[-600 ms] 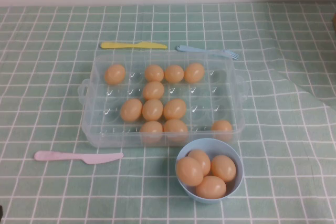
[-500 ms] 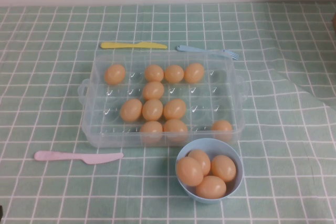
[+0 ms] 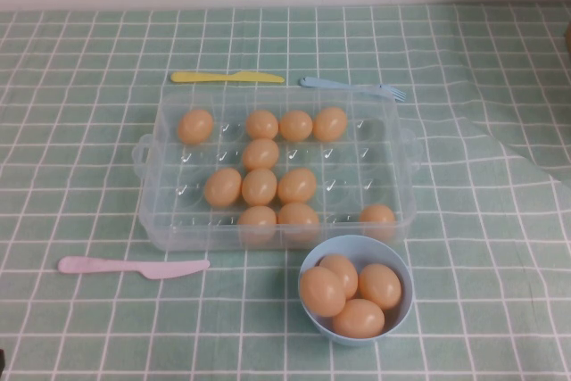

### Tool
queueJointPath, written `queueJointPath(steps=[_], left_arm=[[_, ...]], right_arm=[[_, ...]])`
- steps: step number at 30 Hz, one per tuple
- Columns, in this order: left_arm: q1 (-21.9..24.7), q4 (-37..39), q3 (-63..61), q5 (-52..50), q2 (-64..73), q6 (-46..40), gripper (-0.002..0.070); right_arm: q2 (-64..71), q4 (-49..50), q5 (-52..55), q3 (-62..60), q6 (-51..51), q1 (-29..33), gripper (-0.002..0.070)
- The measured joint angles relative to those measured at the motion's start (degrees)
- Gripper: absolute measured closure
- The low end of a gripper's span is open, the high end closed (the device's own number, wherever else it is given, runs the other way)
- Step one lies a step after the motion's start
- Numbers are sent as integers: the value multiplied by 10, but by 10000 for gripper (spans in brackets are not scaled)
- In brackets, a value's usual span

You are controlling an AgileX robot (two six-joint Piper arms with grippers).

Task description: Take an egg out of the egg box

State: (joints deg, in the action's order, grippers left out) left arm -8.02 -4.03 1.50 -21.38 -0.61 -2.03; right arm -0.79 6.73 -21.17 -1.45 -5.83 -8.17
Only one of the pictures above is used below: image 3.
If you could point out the clear plastic egg box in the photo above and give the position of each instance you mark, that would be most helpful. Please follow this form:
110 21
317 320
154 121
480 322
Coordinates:
169 229

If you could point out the beige plastic egg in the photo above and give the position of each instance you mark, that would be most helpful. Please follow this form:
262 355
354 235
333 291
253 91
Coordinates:
262 124
345 270
195 126
322 291
358 318
380 286
377 220
261 154
330 124
298 219
222 188
295 125
259 187
257 219
297 185

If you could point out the light blue bowl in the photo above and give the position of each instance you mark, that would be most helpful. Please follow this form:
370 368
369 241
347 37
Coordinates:
357 247

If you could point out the yellow plastic knife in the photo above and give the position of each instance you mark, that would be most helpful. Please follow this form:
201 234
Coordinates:
214 77

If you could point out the light blue plastic fork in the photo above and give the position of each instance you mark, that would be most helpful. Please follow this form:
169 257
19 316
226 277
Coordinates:
330 83

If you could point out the pink plastic knife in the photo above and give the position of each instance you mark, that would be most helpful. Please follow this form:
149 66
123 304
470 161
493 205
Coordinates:
134 267

